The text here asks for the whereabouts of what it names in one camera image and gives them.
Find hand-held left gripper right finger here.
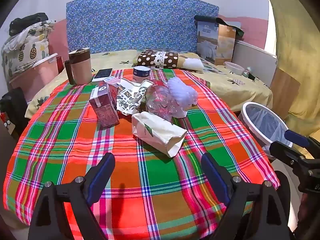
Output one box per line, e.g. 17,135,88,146
201,152,294,240

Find white fluffy cloth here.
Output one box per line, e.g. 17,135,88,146
184,57,204,72

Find white jar blue label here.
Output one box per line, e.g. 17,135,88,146
132,66,151,83

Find yellow curtain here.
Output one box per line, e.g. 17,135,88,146
262,0,320,135

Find plaid blanket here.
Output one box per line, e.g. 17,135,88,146
2,68,280,240

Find wooden board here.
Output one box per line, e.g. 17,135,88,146
270,67,300,120

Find brown polka dot pillow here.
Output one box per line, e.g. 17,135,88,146
137,50,184,69

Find beige mug brown lid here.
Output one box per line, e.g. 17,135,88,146
64,47,93,85

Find black suitcase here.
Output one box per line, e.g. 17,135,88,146
0,87,28,140

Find pink storage box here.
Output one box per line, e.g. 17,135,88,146
9,53,59,100

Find pineapple print fabric bag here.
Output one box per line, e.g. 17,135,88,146
1,21,54,80

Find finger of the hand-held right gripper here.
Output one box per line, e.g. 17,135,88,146
269,141,307,167
284,129,320,155

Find crushed clear plastic bottle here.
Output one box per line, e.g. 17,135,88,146
145,80,187,120

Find blue floral headboard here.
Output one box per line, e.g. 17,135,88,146
66,0,220,55

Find white smartphone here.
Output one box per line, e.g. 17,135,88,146
92,68,113,82

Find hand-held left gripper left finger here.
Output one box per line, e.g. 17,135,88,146
28,152,116,240

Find clear plastic bin liner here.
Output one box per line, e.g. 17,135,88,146
246,105,292,148

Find dark bag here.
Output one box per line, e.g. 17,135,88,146
194,15,244,34

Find quilt packaging box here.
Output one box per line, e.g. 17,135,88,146
196,20,237,66

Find clear plastic bowl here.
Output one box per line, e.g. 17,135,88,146
224,61,245,75

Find yellow bed sheet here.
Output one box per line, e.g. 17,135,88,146
25,49,273,119

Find black bag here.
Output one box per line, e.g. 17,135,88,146
9,12,49,37

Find white side panel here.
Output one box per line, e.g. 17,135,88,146
232,40,278,85

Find white paper bag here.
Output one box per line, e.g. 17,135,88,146
131,112,188,158

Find white trash bin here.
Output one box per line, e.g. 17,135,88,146
239,102,293,159

